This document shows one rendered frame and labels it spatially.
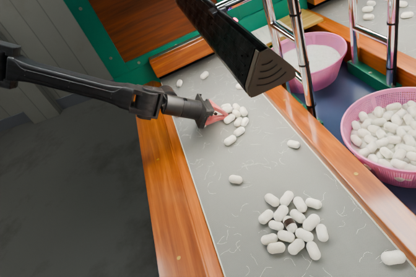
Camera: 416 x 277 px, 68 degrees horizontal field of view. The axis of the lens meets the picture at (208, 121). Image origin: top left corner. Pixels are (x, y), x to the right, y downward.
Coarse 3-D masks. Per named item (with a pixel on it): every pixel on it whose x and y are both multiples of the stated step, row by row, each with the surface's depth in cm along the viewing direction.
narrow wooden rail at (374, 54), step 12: (312, 12) 123; (324, 24) 112; (336, 24) 110; (348, 36) 101; (360, 36) 99; (348, 48) 101; (360, 48) 95; (372, 48) 92; (384, 48) 90; (348, 60) 105; (360, 60) 98; (372, 60) 92; (384, 60) 87; (408, 60) 83; (384, 72) 89; (396, 72) 84; (408, 72) 80; (408, 84) 82
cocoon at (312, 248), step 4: (308, 244) 56; (312, 244) 56; (308, 248) 56; (312, 248) 56; (316, 248) 56; (308, 252) 56; (312, 252) 55; (316, 252) 55; (312, 256) 55; (316, 256) 55; (320, 256) 55
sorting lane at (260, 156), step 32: (192, 96) 111; (224, 96) 104; (256, 96) 98; (192, 128) 97; (224, 128) 92; (256, 128) 87; (288, 128) 83; (192, 160) 86; (224, 160) 82; (256, 160) 78; (288, 160) 75; (320, 160) 71; (224, 192) 74; (256, 192) 71; (320, 192) 65; (224, 224) 67; (256, 224) 65; (352, 224) 58; (224, 256) 62; (256, 256) 60; (288, 256) 58; (352, 256) 54
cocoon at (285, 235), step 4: (280, 232) 60; (284, 232) 59; (288, 232) 59; (280, 236) 59; (284, 236) 59; (288, 236) 59; (292, 236) 59; (284, 240) 59; (288, 240) 59; (292, 240) 59
